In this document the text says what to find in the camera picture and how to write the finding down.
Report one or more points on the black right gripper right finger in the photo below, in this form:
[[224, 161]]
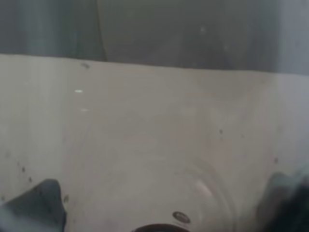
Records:
[[284, 206]]

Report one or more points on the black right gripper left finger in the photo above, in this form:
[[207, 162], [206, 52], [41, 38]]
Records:
[[39, 209]]

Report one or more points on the smoky translucent water bottle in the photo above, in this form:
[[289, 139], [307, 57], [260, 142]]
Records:
[[153, 115]]

